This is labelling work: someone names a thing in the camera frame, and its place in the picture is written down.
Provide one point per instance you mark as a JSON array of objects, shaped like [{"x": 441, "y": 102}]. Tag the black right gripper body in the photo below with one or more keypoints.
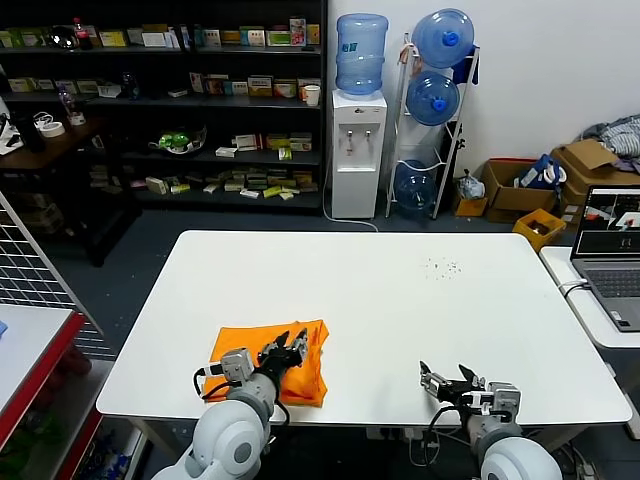
[{"x": 456, "y": 395}]

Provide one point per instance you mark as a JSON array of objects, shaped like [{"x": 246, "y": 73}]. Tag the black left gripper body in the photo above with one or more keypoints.
[{"x": 280, "y": 361}]

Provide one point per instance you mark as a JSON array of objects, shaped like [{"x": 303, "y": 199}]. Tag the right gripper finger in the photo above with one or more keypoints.
[
  {"x": 435, "y": 384},
  {"x": 474, "y": 382}
]

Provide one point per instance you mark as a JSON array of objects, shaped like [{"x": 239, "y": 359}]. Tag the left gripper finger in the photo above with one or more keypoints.
[
  {"x": 301, "y": 344},
  {"x": 281, "y": 342}
]

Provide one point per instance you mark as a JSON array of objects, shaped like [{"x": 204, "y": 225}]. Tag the orange t-shirt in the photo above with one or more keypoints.
[{"x": 240, "y": 340}]

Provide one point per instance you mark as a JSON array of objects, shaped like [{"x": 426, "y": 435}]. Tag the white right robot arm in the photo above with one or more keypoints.
[{"x": 515, "y": 455}]

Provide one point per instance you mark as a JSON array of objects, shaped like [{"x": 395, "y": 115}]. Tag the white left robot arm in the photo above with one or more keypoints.
[{"x": 225, "y": 440}]

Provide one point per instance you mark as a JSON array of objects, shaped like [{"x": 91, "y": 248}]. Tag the pile of grey clothes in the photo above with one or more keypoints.
[{"x": 620, "y": 135}]

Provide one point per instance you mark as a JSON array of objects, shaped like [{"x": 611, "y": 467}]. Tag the white power strip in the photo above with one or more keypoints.
[{"x": 385, "y": 434}]

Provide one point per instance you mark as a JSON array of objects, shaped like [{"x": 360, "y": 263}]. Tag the white side table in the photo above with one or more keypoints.
[{"x": 555, "y": 265}]

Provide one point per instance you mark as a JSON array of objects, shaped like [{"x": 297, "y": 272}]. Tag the white table leg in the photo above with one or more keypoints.
[{"x": 150, "y": 437}]

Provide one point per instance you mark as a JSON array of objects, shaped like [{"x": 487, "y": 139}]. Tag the grey laptop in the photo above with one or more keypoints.
[{"x": 610, "y": 285}]

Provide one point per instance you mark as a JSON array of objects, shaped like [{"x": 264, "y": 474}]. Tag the yellow plastic bin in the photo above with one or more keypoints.
[{"x": 540, "y": 227}]

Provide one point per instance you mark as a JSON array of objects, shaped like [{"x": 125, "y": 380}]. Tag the flat white carton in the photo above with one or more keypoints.
[
  {"x": 177, "y": 93},
  {"x": 226, "y": 152},
  {"x": 212, "y": 188}
]

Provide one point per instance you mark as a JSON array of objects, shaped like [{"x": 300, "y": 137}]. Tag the small yellow box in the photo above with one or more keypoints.
[{"x": 470, "y": 207}]

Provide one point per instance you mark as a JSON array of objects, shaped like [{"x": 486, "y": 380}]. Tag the small green carton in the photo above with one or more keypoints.
[
  {"x": 284, "y": 154},
  {"x": 180, "y": 189}
]

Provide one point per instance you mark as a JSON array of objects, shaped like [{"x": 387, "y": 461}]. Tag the open cardboard box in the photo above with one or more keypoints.
[{"x": 505, "y": 200}]

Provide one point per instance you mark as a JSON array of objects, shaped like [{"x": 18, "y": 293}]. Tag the white water dispenser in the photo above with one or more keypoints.
[{"x": 356, "y": 165}]

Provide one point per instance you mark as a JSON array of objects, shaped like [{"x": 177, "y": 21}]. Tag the crumpled plastic bag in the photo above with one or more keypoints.
[{"x": 471, "y": 186}]

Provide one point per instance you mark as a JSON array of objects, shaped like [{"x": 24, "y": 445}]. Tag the blue and white bag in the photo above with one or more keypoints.
[{"x": 537, "y": 172}]

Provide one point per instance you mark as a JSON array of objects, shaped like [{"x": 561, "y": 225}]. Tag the bowl of green fruit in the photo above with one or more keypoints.
[{"x": 175, "y": 141}]

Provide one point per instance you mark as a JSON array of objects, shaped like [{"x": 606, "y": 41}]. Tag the black clamp on rack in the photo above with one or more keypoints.
[{"x": 455, "y": 136}]

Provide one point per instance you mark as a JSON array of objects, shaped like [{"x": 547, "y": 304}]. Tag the white paper cup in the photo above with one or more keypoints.
[{"x": 311, "y": 96}]

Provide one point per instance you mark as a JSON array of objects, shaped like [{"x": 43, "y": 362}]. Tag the red and white cart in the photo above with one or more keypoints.
[{"x": 30, "y": 340}]

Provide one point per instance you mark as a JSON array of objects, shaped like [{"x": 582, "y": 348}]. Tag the large cardboard box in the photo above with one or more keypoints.
[{"x": 585, "y": 155}]

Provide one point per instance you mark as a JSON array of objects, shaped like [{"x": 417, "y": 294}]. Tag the orange and white carton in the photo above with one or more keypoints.
[{"x": 285, "y": 89}]

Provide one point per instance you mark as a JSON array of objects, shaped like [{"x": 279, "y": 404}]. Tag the black metal shelf unit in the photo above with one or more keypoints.
[{"x": 150, "y": 104}]

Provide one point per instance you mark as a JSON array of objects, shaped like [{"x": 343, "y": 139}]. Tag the narrow white carton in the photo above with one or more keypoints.
[{"x": 196, "y": 83}]

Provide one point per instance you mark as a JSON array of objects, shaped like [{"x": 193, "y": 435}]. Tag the blue sheet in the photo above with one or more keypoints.
[{"x": 3, "y": 330}]

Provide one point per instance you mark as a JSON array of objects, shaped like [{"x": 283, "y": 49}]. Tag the labelled blue water jug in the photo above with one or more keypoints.
[{"x": 361, "y": 55}]

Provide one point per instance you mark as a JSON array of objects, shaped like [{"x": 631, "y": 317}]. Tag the dark blue bottle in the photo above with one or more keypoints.
[{"x": 130, "y": 86}]

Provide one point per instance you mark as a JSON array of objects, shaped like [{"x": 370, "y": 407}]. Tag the brown wooden table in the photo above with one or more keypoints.
[{"x": 60, "y": 142}]

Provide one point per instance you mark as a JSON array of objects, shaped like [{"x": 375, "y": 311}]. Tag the orange tag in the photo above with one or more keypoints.
[{"x": 406, "y": 55}]

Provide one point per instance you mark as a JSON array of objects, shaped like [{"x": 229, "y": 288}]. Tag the flat yellow carton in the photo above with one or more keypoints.
[{"x": 230, "y": 38}]

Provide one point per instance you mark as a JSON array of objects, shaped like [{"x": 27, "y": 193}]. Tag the tall pink carton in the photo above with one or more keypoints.
[{"x": 298, "y": 33}]

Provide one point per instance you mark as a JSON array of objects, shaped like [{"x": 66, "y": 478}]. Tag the white tape roll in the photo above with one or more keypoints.
[{"x": 51, "y": 130}]

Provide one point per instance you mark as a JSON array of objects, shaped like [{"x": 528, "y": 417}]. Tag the clear plastic bottle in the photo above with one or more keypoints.
[{"x": 70, "y": 107}]

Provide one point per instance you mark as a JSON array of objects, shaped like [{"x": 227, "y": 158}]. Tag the cola bottle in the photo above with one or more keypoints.
[{"x": 82, "y": 36}]

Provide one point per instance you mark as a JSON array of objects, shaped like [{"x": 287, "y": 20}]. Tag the shiny metal bowl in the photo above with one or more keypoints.
[{"x": 62, "y": 37}]

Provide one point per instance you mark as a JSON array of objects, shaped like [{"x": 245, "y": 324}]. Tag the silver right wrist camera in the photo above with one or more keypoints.
[{"x": 504, "y": 398}]

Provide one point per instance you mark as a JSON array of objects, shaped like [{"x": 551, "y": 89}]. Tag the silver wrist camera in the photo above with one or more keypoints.
[
  {"x": 237, "y": 365},
  {"x": 504, "y": 398}
]

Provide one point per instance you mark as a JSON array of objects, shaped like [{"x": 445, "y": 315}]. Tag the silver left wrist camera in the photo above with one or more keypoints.
[{"x": 237, "y": 365}]

